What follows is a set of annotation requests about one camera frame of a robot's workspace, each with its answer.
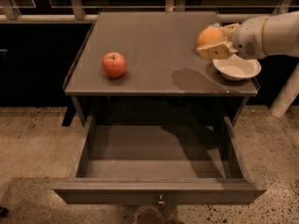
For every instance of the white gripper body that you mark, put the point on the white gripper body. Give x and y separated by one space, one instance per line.
248 37

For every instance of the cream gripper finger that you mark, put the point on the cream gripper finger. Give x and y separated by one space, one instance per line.
221 49
228 30

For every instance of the orange fruit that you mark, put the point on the orange fruit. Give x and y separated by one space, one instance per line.
208 36

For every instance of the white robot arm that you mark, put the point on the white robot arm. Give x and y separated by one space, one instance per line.
280 35

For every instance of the grey cabinet with top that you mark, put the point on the grey cabinet with top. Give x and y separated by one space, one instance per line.
159 49

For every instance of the open grey top drawer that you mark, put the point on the open grey top drawer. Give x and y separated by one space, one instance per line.
135 163

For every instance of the small metal drawer knob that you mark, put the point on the small metal drawer knob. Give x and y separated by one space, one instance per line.
160 201

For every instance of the clear plastic water bottle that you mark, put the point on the clear plastic water bottle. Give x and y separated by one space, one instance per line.
215 25

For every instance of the white bowl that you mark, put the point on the white bowl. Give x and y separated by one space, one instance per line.
236 69

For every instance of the red apple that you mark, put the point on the red apple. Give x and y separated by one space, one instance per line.
114 64

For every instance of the metal railing with glass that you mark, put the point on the metal railing with glass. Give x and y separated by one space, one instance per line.
93 3

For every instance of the dark object at floor edge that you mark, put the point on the dark object at floor edge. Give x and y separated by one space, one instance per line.
3 211

